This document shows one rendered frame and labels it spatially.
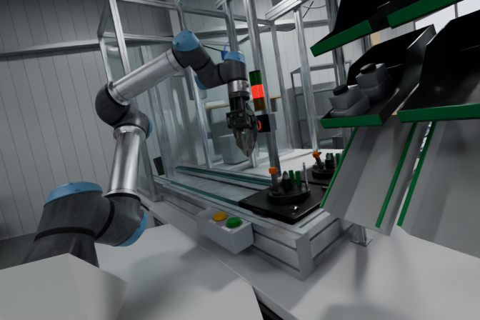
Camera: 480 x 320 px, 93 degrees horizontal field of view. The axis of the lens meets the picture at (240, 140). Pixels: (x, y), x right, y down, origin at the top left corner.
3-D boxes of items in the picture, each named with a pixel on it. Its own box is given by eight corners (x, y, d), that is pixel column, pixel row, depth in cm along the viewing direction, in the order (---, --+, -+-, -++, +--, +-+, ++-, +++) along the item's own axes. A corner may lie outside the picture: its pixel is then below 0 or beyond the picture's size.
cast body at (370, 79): (381, 101, 47) (369, 71, 45) (361, 103, 51) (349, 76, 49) (400, 81, 50) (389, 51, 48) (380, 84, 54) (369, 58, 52)
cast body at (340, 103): (350, 125, 46) (336, 95, 44) (334, 123, 50) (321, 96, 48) (377, 102, 48) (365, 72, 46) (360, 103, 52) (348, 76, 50)
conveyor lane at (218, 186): (301, 259, 58) (296, 222, 57) (176, 199, 125) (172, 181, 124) (353, 215, 75) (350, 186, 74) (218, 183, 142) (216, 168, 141)
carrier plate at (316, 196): (296, 226, 57) (294, 218, 57) (238, 206, 76) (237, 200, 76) (343, 194, 72) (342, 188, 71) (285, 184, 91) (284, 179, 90)
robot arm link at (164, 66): (81, 89, 85) (191, 21, 73) (107, 107, 93) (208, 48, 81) (73, 111, 77) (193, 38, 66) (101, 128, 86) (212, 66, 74)
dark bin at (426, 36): (382, 126, 40) (366, 90, 38) (323, 128, 52) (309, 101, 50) (443, 54, 50) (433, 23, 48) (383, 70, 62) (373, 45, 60)
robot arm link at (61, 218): (19, 243, 50) (38, 189, 58) (78, 251, 60) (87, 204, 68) (58, 221, 48) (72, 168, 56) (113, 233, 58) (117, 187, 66)
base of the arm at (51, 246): (-14, 287, 39) (8, 231, 46) (28, 301, 50) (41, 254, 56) (86, 266, 44) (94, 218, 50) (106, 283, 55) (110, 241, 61)
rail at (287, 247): (302, 281, 51) (295, 236, 50) (165, 203, 121) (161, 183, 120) (316, 268, 54) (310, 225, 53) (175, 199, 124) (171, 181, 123)
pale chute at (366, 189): (390, 236, 41) (378, 226, 39) (331, 214, 52) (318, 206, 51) (433, 112, 48) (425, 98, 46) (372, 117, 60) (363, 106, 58)
